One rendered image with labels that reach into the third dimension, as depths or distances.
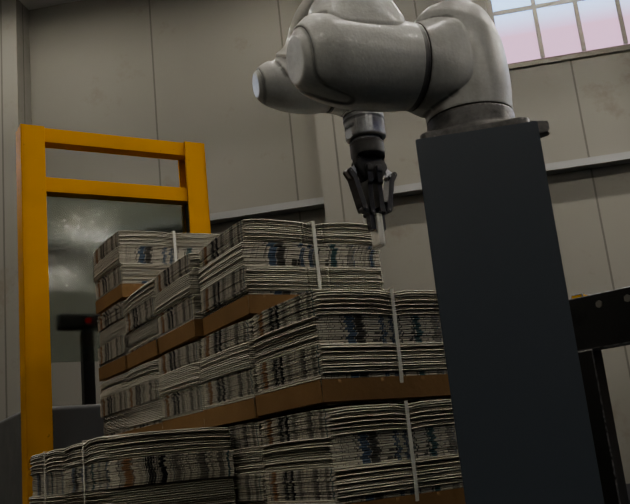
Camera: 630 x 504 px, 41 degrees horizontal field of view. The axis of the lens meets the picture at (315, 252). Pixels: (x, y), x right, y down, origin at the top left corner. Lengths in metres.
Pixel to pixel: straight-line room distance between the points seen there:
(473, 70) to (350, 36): 0.23
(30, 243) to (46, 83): 5.20
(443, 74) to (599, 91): 6.03
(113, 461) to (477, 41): 1.11
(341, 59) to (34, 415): 2.09
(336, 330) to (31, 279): 1.77
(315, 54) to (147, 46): 6.77
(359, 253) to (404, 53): 0.77
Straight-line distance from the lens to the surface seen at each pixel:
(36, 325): 3.23
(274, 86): 1.81
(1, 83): 8.31
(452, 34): 1.52
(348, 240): 2.10
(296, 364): 1.73
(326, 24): 1.44
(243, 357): 1.94
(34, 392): 3.19
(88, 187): 3.43
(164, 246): 2.85
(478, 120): 1.47
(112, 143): 3.53
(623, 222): 7.16
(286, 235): 2.02
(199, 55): 7.95
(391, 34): 1.46
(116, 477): 1.89
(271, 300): 1.95
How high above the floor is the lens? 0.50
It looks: 14 degrees up
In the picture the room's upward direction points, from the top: 6 degrees counter-clockwise
